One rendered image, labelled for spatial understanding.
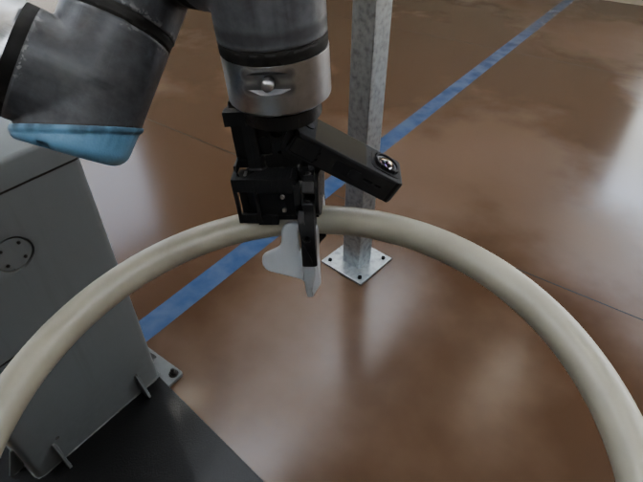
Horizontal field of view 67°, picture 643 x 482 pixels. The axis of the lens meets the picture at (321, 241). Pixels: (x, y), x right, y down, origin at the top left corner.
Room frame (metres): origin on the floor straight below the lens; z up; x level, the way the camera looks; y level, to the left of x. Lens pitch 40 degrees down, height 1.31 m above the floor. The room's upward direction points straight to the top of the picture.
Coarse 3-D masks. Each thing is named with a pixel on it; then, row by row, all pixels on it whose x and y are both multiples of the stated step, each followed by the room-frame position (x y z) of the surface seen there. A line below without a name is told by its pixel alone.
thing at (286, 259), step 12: (288, 228) 0.38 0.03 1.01; (288, 240) 0.38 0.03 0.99; (276, 252) 0.37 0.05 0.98; (288, 252) 0.37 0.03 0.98; (300, 252) 0.37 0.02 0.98; (264, 264) 0.37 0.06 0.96; (276, 264) 0.37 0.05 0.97; (288, 264) 0.37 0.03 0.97; (300, 264) 0.37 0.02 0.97; (300, 276) 0.36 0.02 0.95; (312, 276) 0.36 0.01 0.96; (312, 288) 0.36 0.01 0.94
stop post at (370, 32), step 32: (384, 0) 1.41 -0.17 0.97; (352, 32) 1.43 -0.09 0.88; (384, 32) 1.42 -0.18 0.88; (352, 64) 1.43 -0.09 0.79; (384, 64) 1.43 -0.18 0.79; (352, 96) 1.43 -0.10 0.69; (384, 96) 1.44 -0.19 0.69; (352, 128) 1.42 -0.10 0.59; (352, 192) 1.41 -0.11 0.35; (352, 256) 1.40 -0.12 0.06; (384, 256) 1.45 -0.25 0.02
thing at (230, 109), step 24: (240, 120) 0.40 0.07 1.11; (264, 120) 0.38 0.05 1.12; (288, 120) 0.38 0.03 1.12; (312, 120) 0.39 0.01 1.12; (240, 144) 0.41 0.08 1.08; (264, 144) 0.40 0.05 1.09; (264, 168) 0.40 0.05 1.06; (288, 168) 0.40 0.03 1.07; (312, 168) 0.39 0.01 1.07; (240, 192) 0.39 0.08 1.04; (264, 192) 0.38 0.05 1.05; (288, 192) 0.38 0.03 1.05; (312, 192) 0.37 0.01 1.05; (240, 216) 0.38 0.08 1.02; (264, 216) 0.38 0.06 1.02; (288, 216) 0.39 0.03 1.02
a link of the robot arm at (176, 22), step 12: (120, 0) 0.40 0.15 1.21; (132, 0) 0.40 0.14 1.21; (144, 0) 0.41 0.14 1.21; (156, 0) 0.41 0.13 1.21; (168, 0) 0.42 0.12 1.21; (180, 0) 0.41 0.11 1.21; (144, 12) 0.40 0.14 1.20; (156, 12) 0.41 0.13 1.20; (168, 12) 0.42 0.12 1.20; (180, 12) 0.43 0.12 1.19; (156, 24) 0.41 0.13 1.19; (168, 24) 0.42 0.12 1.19; (180, 24) 0.44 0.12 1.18; (168, 36) 0.42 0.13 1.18
